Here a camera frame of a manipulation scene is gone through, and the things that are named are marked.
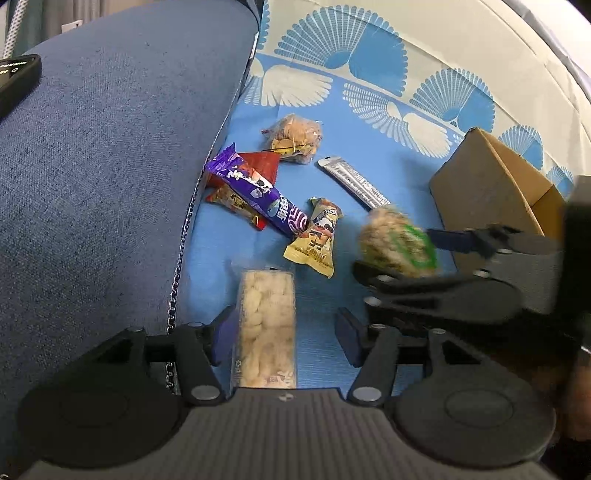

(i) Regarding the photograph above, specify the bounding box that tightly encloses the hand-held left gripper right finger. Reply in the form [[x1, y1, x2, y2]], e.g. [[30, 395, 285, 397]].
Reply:
[[335, 308, 492, 408]]

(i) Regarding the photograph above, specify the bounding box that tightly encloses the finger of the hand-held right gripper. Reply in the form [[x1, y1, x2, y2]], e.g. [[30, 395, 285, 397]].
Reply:
[[427, 224, 523, 260], [353, 262, 491, 325]]

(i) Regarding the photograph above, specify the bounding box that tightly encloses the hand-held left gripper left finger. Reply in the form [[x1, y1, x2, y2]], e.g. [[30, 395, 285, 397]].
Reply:
[[85, 305, 237, 408]]

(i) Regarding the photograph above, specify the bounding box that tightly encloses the clear box of white snacks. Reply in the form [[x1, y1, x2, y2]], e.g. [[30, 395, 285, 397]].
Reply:
[[229, 268, 297, 393]]

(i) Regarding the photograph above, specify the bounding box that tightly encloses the green label rice ball snack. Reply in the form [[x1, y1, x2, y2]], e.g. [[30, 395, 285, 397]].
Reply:
[[359, 206, 438, 279]]

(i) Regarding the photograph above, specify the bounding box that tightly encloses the cardboard box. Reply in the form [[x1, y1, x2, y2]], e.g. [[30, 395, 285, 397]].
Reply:
[[428, 128, 571, 275]]

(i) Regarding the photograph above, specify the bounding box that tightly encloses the red-ended brown snack bar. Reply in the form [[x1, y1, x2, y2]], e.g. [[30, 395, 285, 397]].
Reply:
[[205, 185, 269, 230]]

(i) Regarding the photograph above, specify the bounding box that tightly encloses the purple snack packet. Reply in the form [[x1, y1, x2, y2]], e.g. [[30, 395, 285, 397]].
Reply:
[[204, 143, 311, 239]]

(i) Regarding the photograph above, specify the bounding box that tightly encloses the clear bag of brown snacks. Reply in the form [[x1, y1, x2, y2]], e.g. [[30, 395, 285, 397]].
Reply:
[[261, 114, 324, 164]]

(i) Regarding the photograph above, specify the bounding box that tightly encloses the yellow cartoon snack packet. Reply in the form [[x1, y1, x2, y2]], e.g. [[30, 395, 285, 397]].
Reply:
[[283, 197, 345, 279]]

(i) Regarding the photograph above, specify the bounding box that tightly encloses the silver stick packet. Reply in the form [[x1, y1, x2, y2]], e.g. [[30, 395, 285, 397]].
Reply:
[[316, 156, 392, 210]]

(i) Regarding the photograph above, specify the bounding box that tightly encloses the plain red snack packet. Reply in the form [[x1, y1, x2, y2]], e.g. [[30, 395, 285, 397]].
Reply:
[[205, 151, 282, 190]]

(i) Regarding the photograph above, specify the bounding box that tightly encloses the blue fan-print cloth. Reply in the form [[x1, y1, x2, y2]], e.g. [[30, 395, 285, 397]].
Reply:
[[178, 0, 591, 393]]

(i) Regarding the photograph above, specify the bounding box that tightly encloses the blue fabric cushion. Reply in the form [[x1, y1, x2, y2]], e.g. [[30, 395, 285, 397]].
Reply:
[[0, 0, 262, 462]]

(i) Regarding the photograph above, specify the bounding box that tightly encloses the teal grey curtain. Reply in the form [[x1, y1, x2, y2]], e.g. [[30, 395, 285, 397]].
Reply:
[[0, 0, 109, 61]]

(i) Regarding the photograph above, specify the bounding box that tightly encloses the metal chain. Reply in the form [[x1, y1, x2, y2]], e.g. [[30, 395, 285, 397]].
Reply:
[[164, 171, 206, 395]]

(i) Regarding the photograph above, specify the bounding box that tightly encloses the white braided cable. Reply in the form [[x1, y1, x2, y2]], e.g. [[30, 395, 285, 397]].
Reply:
[[0, 0, 29, 61]]

